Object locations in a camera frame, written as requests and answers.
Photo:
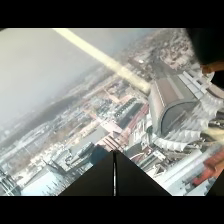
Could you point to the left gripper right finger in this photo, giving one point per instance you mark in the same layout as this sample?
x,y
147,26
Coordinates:
x,y
133,180

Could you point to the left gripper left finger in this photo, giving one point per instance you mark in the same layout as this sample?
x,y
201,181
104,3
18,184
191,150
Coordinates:
x,y
96,180

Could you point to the black garment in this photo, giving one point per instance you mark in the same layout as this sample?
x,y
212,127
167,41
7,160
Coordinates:
x,y
208,45

